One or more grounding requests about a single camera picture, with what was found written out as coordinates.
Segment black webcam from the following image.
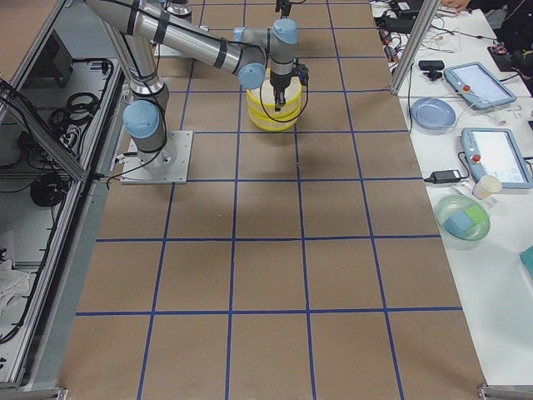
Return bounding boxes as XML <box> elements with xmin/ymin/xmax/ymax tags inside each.
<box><xmin>418</xmin><ymin>60</ymin><xmax>445</xmax><ymax>82</ymax></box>

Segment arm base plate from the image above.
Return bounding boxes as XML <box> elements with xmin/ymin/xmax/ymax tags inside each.
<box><xmin>120</xmin><ymin>131</ymin><xmax>193</xmax><ymax>184</ymax></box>

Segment upper teach pendant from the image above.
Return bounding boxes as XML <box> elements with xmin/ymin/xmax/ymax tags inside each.
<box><xmin>443</xmin><ymin>62</ymin><xmax>516</xmax><ymax>109</ymax></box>

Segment lower teach pendant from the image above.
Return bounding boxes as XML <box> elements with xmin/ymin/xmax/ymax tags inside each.
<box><xmin>461</xmin><ymin>127</ymin><xmax>532</xmax><ymax>189</ymax></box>

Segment blue plate on bench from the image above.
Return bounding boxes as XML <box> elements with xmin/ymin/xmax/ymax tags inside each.
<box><xmin>411</xmin><ymin>97</ymin><xmax>456</xmax><ymax>134</ymax></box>

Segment paper cup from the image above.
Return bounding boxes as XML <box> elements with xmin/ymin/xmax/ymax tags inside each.
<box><xmin>472</xmin><ymin>174</ymin><xmax>502</xmax><ymax>200</ymax></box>

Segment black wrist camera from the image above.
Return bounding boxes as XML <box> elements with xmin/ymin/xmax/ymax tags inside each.
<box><xmin>292</xmin><ymin>58</ymin><xmax>309</xmax><ymax>88</ymax></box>

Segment glass bowl with sponges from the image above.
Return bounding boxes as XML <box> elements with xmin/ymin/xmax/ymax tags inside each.
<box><xmin>434</xmin><ymin>194</ymin><xmax>491</xmax><ymax>250</ymax></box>

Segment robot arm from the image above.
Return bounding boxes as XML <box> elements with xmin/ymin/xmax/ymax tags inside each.
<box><xmin>87</xmin><ymin>1</ymin><xmax>308</xmax><ymax>115</ymax></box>

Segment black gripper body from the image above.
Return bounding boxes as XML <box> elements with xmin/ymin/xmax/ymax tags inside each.
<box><xmin>270</xmin><ymin>70</ymin><xmax>291</xmax><ymax>101</ymax></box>
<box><xmin>275</xmin><ymin>0</ymin><xmax>292</xmax><ymax>15</ymax></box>

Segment aluminium frame post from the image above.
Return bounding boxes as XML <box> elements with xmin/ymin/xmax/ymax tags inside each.
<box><xmin>390</xmin><ymin>0</ymin><xmax>441</xmax><ymax>95</ymax></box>

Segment black power adapter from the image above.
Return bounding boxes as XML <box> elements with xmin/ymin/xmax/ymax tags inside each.
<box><xmin>424</xmin><ymin>169</ymin><xmax>468</xmax><ymax>184</ymax></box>

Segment teach pendant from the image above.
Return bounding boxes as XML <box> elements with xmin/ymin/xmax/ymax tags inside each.
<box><xmin>461</xmin><ymin>127</ymin><xmax>532</xmax><ymax>189</ymax></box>
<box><xmin>443</xmin><ymin>62</ymin><xmax>516</xmax><ymax>109</ymax></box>

